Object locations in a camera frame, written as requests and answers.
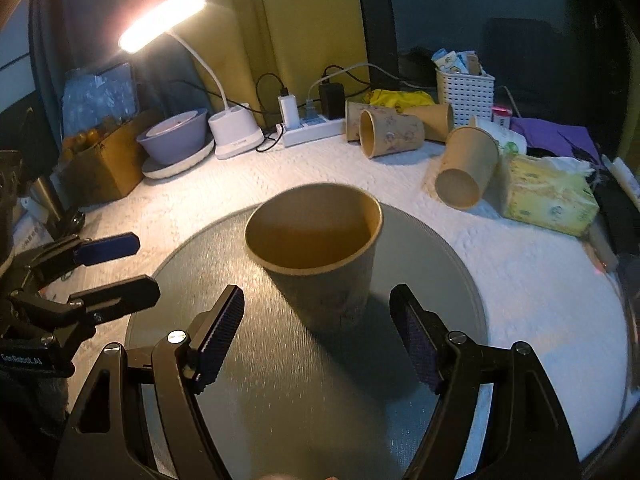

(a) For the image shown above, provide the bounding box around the patterned cup back lying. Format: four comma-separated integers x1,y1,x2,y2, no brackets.
345,101,378,142

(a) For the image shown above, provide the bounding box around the yellow curtain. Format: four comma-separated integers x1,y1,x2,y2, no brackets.
177,0,369,127

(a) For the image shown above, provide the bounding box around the yellow plastic bag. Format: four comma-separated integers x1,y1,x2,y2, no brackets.
363,89,435,113

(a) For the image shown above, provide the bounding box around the purple bowl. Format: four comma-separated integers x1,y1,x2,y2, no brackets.
136,108,207,166

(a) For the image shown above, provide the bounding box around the white desk lamp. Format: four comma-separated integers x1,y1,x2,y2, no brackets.
117,0,266,162

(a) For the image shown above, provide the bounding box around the white basket with packets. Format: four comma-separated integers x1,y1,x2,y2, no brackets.
432,49,495,127

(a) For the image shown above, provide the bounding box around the white power strip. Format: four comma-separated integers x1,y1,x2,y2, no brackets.
281,115,345,148

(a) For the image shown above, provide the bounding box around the white tube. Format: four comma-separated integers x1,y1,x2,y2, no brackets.
602,155,640,209

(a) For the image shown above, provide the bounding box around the round grey heating mat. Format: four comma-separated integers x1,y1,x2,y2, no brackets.
126,207,487,479

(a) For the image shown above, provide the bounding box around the plain brown cup lying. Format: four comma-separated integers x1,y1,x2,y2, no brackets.
435,126,500,209

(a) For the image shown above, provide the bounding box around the purple cloth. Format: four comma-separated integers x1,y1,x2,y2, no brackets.
511,117,601,166

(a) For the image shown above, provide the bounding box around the white tablecloth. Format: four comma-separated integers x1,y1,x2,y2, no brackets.
43,138,628,479

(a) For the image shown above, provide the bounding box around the white charger plug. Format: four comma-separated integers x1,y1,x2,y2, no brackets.
278,93,300,130

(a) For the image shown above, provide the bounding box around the cardboard box with fruit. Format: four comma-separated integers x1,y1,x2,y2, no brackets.
58,110,163,206

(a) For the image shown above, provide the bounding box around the white green printed cup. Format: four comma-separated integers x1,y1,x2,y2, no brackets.
469,116,527,155

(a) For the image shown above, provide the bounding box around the white plate under bowl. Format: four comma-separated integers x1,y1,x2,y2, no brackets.
142,133,215,180

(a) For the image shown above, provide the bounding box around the teal curtain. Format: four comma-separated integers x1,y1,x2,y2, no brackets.
28,0,213,130

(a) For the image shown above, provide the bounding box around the patterned brown paper cup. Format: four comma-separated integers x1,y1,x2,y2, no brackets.
244,182,384,333

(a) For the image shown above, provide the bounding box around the patterned cup front lying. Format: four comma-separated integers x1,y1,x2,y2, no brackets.
359,108,425,159

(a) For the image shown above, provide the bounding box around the patterned cup lying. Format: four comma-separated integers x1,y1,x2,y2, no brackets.
359,108,425,159
345,101,378,142

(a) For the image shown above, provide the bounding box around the black charger adapter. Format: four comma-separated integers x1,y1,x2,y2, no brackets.
319,80,345,120

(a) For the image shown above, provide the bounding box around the pink-capped small bottle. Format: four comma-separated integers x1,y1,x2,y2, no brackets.
491,105,513,129

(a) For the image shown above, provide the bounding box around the yellow tissue pack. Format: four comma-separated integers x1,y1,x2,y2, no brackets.
498,155,599,236

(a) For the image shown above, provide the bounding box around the plain brown cup back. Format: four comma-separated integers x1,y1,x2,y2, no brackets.
404,103,454,143

